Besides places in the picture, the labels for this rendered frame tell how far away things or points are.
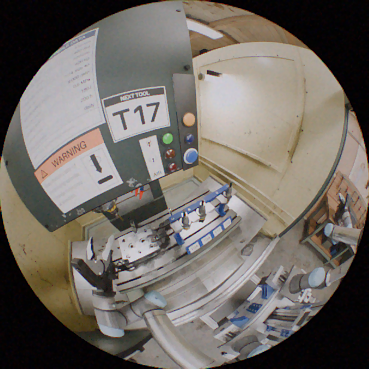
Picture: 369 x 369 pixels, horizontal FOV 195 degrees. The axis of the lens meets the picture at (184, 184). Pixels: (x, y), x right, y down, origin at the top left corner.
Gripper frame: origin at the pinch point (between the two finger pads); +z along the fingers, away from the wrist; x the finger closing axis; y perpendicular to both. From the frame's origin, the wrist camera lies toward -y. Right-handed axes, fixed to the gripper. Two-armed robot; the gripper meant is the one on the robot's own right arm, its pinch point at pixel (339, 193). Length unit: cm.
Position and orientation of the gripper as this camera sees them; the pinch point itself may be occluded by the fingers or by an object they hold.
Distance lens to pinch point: 115.5
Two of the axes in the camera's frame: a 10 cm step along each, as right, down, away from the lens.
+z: 6.2, -5.5, 5.5
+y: 1.9, 7.9, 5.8
